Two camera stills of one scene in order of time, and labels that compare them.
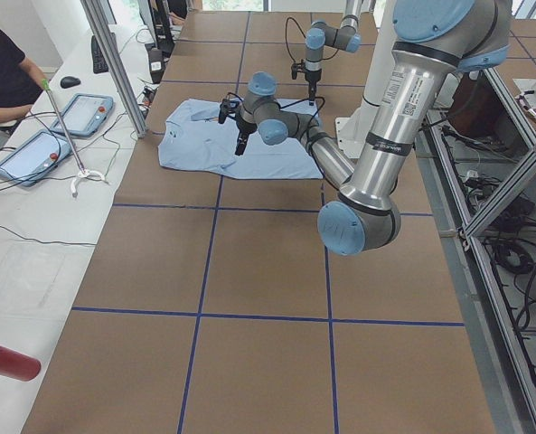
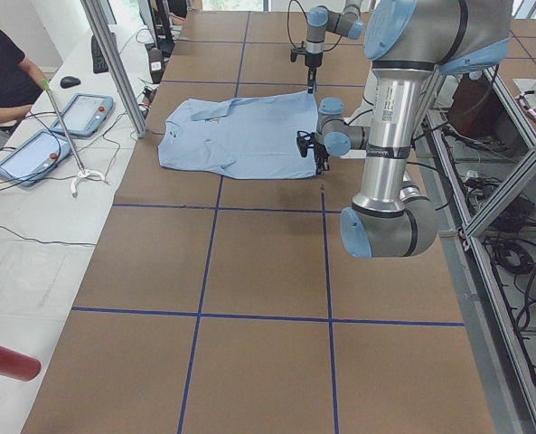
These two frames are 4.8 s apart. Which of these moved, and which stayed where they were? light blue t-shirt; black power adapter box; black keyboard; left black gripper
Moved: left black gripper
Stayed: black keyboard; light blue t-shirt; black power adapter box
